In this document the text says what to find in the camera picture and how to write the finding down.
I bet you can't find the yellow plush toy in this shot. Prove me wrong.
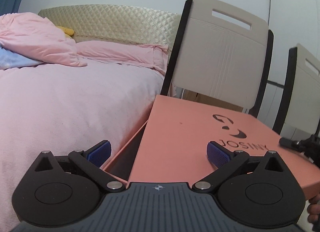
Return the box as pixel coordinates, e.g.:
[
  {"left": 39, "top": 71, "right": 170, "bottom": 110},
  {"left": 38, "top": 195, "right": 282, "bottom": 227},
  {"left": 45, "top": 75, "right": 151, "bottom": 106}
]
[{"left": 57, "top": 26, "right": 74, "bottom": 38}]

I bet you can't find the pink pillow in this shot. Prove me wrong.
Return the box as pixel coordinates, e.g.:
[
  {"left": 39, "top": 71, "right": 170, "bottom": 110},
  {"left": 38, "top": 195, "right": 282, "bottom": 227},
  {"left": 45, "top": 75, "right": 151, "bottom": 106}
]
[{"left": 76, "top": 40, "right": 169, "bottom": 75}]

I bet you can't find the beige chair near bed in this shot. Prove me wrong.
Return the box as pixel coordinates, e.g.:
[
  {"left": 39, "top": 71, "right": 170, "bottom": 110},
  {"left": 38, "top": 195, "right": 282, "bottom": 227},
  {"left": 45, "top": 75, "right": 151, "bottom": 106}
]
[{"left": 161, "top": 0, "right": 274, "bottom": 116}]

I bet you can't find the beige chair by wall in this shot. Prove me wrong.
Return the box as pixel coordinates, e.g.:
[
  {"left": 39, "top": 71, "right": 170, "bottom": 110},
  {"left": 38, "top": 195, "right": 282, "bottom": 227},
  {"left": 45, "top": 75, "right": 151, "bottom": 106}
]
[{"left": 273, "top": 44, "right": 319, "bottom": 140}]

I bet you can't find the right hand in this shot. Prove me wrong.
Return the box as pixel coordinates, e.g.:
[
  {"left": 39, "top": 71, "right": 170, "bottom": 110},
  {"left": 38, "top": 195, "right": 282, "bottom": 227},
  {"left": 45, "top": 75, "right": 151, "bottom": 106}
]
[{"left": 307, "top": 194, "right": 320, "bottom": 224}]

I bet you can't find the beige quilted headboard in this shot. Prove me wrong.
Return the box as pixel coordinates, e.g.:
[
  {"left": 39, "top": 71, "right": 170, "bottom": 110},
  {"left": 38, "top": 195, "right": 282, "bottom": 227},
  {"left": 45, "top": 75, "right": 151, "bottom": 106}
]
[{"left": 39, "top": 4, "right": 181, "bottom": 48}]

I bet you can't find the wooden drawer cabinet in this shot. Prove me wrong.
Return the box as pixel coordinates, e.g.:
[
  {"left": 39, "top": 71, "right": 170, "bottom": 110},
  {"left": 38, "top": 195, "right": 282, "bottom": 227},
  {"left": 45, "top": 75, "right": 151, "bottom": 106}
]
[{"left": 182, "top": 90, "right": 243, "bottom": 112}]

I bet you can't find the pink shoe box lid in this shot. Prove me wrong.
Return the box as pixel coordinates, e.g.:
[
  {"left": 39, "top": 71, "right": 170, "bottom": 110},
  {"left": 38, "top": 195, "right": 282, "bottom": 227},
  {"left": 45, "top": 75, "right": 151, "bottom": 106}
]
[{"left": 129, "top": 95, "right": 319, "bottom": 199}]

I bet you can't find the pink bed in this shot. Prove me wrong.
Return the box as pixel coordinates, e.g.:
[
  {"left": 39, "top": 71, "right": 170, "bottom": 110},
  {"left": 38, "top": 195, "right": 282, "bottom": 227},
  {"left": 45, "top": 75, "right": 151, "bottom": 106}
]
[{"left": 1, "top": 60, "right": 163, "bottom": 231}]

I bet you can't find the pink duvet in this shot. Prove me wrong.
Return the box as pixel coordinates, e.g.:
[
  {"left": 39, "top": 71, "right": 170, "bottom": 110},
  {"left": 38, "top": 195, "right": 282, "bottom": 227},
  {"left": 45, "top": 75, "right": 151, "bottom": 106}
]
[{"left": 1, "top": 12, "right": 87, "bottom": 67}]

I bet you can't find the pink open shoe box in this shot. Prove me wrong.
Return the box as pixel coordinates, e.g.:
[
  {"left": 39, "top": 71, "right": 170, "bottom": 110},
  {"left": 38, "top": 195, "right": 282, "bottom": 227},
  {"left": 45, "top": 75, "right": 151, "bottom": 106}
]
[{"left": 103, "top": 122, "right": 148, "bottom": 185}]

